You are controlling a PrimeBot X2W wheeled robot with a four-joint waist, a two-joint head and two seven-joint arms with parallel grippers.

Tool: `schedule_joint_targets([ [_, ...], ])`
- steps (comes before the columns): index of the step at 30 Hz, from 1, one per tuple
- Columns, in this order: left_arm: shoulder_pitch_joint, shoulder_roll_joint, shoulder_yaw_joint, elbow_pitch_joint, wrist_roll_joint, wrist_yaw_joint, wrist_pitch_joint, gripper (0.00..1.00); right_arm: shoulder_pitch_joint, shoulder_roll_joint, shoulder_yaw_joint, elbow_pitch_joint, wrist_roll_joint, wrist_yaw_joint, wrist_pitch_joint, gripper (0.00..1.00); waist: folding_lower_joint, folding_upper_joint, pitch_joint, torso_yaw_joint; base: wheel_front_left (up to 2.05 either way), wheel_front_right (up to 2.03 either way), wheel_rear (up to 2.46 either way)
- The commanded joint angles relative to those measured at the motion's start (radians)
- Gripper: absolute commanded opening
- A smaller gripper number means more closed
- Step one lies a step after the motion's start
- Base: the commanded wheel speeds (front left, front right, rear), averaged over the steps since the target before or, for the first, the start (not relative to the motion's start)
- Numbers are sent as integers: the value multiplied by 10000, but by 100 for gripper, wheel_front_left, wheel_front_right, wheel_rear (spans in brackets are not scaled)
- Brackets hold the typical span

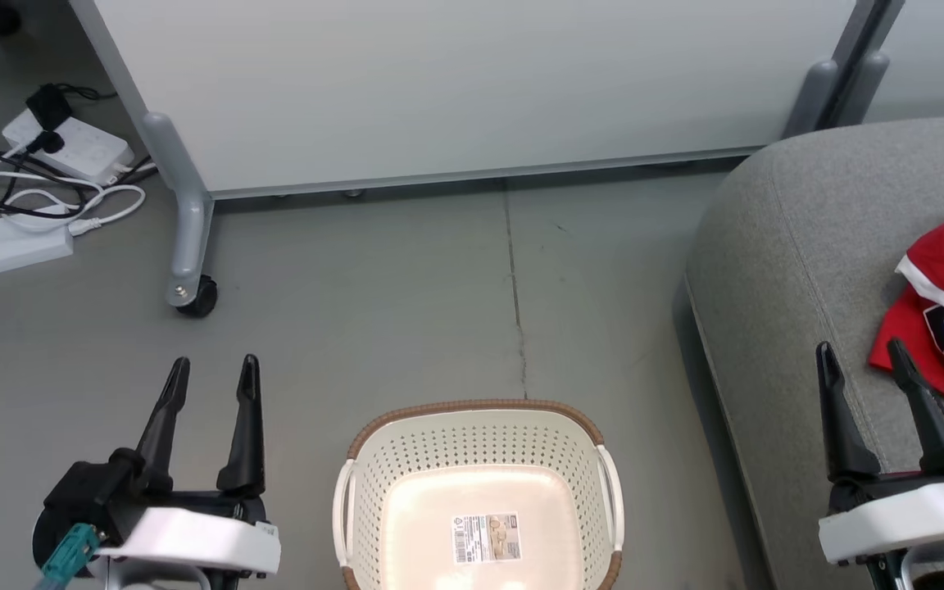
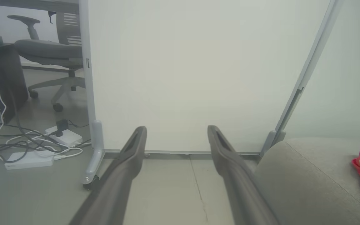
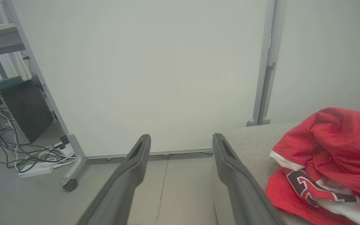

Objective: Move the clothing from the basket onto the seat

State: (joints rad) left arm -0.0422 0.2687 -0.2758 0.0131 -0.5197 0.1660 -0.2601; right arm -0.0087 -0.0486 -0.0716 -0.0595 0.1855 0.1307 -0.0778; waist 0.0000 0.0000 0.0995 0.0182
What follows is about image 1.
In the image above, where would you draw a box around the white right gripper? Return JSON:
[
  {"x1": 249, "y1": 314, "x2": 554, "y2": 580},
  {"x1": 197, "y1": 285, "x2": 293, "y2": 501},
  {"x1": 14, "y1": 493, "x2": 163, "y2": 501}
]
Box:
[{"x1": 815, "y1": 337, "x2": 944, "y2": 568}]

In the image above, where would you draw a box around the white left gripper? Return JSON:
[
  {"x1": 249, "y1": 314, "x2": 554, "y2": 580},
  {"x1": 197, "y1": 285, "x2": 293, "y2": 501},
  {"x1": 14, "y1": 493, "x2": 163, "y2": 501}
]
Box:
[{"x1": 93, "y1": 354, "x2": 282, "y2": 575}]

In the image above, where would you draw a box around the grey fabric sofa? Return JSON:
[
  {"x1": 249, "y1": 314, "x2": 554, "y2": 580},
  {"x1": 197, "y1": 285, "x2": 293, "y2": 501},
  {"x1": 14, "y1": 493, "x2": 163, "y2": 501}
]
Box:
[{"x1": 674, "y1": 114, "x2": 944, "y2": 590}]

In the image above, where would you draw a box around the black partition caster wheel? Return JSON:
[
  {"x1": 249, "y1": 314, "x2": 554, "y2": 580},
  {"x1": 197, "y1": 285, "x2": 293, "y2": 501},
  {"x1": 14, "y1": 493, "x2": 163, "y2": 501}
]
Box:
[{"x1": 175, "y1": 275, "x2": 220, "y2": 320}]

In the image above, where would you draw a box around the grey partition leg with foot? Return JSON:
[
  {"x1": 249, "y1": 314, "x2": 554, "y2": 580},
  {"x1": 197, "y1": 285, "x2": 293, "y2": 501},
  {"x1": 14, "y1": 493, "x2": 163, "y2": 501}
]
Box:
[{"x1": 141, "y1": 111, "x2": 216, "y2": 310}]

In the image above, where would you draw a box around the long plain white power strip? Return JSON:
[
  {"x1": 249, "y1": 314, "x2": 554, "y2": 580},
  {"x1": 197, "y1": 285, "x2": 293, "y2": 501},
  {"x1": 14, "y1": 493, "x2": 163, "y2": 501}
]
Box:
[{"x1": 0, "y1": 214, "x2": 75, "y2": 284}]

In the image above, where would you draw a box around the cream perforated laundry basket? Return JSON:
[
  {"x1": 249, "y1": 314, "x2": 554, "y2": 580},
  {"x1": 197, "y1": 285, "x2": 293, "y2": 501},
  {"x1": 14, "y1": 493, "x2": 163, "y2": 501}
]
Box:
[{"x1": 332, "y1": 399, "x2": 625, "y2": 590}]

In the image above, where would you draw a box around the white power strip with sockets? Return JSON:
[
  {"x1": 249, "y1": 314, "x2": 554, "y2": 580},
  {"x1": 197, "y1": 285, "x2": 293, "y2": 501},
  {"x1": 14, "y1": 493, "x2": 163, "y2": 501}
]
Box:
[{"x1": 2, "y1": 110, "x2": 136, "y2": 186}]

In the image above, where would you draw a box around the paper label sticker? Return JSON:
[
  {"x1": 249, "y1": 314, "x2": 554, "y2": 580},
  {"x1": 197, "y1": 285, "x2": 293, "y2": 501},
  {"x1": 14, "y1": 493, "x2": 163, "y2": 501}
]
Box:
[{"x1": 451, "y1": 513, "x2": 521, "y2": 565}]

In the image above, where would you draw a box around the short grey partition leg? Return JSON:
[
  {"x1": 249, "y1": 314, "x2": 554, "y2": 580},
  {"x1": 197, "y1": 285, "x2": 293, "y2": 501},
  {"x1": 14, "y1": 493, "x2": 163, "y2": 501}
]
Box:
[
  {"x1": 783, "y1": 58, "x2": 839, "y2": 139},
  {"x1": 830, "y1": 51, "x2": 890, "y2": 129}
]

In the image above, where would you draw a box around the black power adapter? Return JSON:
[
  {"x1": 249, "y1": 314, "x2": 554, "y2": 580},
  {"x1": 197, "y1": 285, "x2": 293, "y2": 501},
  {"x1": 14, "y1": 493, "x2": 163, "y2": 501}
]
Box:
[{"x1": 25, "y1": 83, "x2": 74, "y2": 133}]

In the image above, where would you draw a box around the narrow white partition panel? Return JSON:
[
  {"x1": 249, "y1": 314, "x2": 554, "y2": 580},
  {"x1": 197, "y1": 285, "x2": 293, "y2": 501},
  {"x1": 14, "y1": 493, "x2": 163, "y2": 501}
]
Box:
[{"x1": 864, "y1": 0, "x2": 944, "y2": 125}]

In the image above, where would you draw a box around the large white partition panel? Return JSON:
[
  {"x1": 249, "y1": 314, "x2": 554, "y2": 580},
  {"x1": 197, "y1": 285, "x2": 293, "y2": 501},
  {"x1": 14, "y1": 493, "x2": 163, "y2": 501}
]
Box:
[{"x1": 68, "y1": 0, "x2": 860, "y2": 201}]

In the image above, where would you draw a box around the teal plug with grey cable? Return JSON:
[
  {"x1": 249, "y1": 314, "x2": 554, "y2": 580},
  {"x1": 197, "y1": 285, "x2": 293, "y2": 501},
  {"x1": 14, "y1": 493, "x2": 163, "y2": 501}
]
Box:
[{"x1": 36, "y1": 524, "x2": 102, "y2": 590}]

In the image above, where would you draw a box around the looped white cable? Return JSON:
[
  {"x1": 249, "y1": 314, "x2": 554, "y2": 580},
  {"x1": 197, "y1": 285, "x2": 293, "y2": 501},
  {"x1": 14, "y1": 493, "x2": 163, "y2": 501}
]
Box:
[{"x1": 0, "y1": 170, "x2": 148, "y2": 239}]

